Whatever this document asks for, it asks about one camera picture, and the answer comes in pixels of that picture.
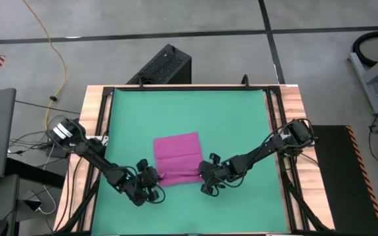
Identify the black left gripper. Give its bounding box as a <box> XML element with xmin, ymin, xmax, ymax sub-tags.
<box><xmin>128</xmin><ymin>159</ymin><xmax>166</xmax><ymax>207</ymax></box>

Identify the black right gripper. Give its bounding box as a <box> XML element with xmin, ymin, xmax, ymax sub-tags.
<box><xmin>198</xmin><ymin>153</ymin><xmax>239</xmax><ymax>197</ymax></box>

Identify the pink cloth towel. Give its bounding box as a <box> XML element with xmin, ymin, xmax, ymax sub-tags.
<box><xmin>153</xmin><ymin>131</ymin><xmax>205</xmax><ymax>188</ymax></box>

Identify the green table mat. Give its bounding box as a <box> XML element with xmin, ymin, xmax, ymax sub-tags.
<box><xmin>91</xmin><ymin>88</ymin><xmax>290</xmax><ymax>235</ymax></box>

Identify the black computer tower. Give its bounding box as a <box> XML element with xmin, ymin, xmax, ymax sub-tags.
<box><xmin>126</xmin><ymin>43</ymin><xmax>193</xmax><ymax>85</ymax></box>

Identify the white phone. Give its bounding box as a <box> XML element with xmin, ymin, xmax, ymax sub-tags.
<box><xmin>24</xmin><ymin>197</ymin><xmax>44</xmax><ymax>212</ymax></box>

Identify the grey metal stand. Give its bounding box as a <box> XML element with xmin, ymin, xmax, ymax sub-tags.
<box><xmin>347</xmin><ymin>45</ymin><xmax>378</xmax><ymax>115</ymax></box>

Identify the black aluminium table frame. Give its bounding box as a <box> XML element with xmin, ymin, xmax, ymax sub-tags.
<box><xmin>56</xmin><ymin>83</ymin><xmax>338</xmax><ymax>236</ymax></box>

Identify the white charging cable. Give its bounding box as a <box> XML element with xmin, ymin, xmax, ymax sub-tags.
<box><xmin>39</xmin><ymin>184</ymin><xmax>58</xmax><ymax>216</ymax></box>

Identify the yellow extension cable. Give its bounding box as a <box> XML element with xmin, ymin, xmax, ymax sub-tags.
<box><xmin>22</xmin><ymin>0</ymin><xmax>69</xmax><ymax>130</ymax></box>

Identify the black hose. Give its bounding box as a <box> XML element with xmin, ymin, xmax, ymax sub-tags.
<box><xmin>352</xmin><ymin>29</ymin><xmax>378</xmax><ymax>68</ymax></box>

